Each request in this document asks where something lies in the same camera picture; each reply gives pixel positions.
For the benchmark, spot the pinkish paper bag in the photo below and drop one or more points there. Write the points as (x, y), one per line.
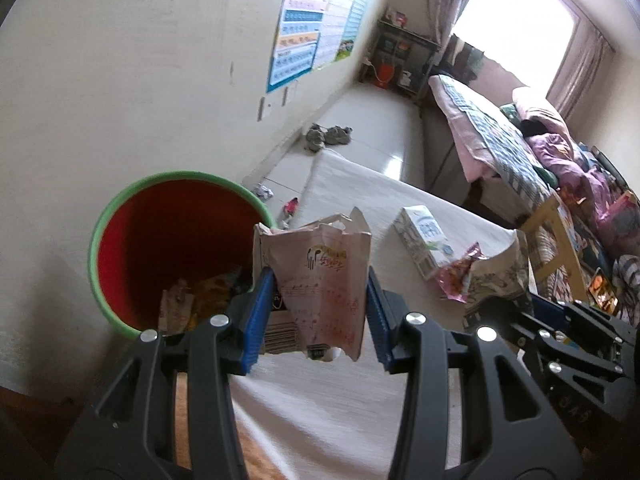
(325, 285)

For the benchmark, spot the grey shoe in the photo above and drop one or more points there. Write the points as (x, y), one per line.
(340, 135)
(316, 137)

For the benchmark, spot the pink snack wrapper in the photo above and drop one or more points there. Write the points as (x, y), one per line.
(457, 275)

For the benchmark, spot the small pink item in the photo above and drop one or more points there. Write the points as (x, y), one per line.
(291, 206)

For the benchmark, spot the red bin with green rim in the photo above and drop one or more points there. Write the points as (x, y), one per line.
(150, 240)

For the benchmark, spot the orange bucket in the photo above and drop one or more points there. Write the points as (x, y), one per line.
(385, 74)

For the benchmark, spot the pile of purple clothes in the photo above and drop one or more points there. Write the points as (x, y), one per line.
(575, 170)

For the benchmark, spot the wall socket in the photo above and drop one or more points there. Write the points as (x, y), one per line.
(261, 108)
(289, 96)

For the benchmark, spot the tan plush rug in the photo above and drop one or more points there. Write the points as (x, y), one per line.
(210, 425)

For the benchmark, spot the metal storage shelf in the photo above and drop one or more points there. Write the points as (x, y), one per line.
(400, 55)

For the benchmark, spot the small crumpled wrapper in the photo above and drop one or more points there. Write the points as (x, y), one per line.
(262, 191)

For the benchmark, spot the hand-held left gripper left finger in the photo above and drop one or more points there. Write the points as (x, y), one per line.
(257, 320)

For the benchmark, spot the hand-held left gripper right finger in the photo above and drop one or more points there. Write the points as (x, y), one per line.
(380, 320)

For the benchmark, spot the black white printed bag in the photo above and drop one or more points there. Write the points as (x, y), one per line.
(500, 275)

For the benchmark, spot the window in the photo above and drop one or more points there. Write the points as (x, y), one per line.
(520, 20)

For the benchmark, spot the white green milk carton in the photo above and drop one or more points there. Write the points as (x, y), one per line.
(425, 240)

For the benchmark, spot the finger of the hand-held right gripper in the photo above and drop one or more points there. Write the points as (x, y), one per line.
(547, 306)
(522, 332)

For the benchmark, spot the wall poster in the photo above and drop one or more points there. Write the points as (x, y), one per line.
(315, 25)

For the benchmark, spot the patterned quilt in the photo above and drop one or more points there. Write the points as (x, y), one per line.
(495, 135)

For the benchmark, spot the bed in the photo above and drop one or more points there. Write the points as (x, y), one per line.
(500, 160)

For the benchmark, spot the yellow black snack wrapper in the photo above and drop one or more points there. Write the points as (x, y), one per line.
(220, 290)

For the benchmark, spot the pink pillow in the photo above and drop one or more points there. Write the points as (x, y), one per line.
(537, 105)

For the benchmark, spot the brown snack packet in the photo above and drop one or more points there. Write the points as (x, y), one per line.
(175, 305)

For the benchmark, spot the wooden chair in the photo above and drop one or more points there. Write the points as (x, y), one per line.
(555, 245)

